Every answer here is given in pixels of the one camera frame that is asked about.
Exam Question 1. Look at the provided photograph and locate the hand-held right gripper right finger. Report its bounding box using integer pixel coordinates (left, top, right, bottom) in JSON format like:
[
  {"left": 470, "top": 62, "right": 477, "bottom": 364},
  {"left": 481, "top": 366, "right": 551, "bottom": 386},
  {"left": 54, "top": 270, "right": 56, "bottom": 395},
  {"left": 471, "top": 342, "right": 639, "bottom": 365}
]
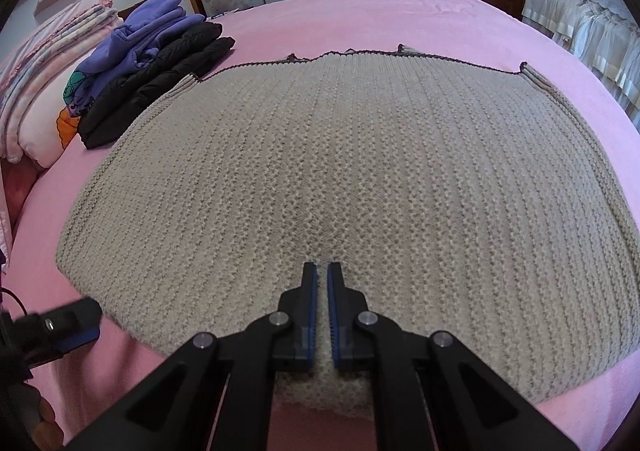
[{"left": 326, "top": 261, "right": 583, "bottom": 451}]

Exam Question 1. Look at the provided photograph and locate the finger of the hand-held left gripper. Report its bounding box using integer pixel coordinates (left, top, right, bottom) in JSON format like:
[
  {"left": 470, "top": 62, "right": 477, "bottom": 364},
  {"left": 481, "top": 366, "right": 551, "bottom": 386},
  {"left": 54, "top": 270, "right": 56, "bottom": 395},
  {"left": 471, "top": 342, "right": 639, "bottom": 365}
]
[{"left": 20, "top": 297, "right": 103, "bottom": 357}]

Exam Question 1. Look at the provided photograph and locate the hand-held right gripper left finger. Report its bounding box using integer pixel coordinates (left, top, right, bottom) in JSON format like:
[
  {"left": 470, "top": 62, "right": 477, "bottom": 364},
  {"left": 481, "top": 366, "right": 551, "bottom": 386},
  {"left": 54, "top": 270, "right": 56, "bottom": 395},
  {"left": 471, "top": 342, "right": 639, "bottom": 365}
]
[{"left": 65, "top": 261, "right": 320, "bottom": 451}]

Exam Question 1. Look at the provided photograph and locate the beige knit cardigan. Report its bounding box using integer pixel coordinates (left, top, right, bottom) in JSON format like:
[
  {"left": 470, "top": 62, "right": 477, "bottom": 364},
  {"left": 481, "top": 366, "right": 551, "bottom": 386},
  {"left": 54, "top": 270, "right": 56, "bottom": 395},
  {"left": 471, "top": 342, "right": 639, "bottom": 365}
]
[{"left": 54, "top": 44, "right": 640, "bottom": 420}]

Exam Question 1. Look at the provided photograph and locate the person's left hand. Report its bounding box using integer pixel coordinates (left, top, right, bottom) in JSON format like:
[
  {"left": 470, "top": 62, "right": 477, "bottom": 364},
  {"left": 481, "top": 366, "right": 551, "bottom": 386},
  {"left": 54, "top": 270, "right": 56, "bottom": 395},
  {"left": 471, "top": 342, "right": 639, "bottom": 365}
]
[{"left": 21, "top": 383, "right": 60, "bottom": 447}]

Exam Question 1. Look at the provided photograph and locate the black folded jacket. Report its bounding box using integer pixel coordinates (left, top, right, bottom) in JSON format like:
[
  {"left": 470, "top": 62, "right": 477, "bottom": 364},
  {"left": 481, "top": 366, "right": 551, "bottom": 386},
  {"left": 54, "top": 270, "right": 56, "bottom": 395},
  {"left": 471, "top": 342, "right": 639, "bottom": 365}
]
[{"left": 78, "top": 21, "right": 236, "bottom": 150}]

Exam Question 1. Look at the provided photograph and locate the striped ruffled folded quilt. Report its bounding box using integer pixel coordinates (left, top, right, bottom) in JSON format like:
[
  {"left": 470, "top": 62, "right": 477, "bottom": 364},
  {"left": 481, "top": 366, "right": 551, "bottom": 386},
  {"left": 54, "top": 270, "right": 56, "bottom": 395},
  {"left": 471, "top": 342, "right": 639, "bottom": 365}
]
[{"left": 0, "top": 0, "right": 124, "bottom": 163}]

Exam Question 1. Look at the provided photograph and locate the pink bed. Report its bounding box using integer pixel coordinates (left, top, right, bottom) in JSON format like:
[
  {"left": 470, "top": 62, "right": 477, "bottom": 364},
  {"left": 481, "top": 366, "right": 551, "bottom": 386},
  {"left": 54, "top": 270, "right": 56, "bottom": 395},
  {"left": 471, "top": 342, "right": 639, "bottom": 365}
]
[{"left": 0, "top": 0, "right": 640, "bottom": 451}]

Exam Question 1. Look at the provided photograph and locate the purple folded hoodie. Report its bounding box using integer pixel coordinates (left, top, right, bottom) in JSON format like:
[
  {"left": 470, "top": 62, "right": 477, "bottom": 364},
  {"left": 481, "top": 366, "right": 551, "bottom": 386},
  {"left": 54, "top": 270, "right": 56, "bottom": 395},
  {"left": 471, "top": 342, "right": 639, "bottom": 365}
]
[{"left": 75, "top": 0, "right": 203, "bottom": 82}]

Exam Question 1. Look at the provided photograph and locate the white lace-covered furniture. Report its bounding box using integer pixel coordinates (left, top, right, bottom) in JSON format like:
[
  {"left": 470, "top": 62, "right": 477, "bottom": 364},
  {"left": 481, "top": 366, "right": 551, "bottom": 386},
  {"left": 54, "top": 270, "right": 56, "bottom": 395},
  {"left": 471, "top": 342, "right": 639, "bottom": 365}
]
[{"left": 522, "top": 0, "right": 640, "bottom": 128}]

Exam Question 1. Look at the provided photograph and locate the black cable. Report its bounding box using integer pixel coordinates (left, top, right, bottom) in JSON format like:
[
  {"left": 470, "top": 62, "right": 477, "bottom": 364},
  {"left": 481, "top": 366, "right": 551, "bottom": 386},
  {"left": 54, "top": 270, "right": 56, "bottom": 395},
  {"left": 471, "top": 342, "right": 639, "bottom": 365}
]
[{"left": 0, "top": 286, "right": 27, "bottom": 320}]

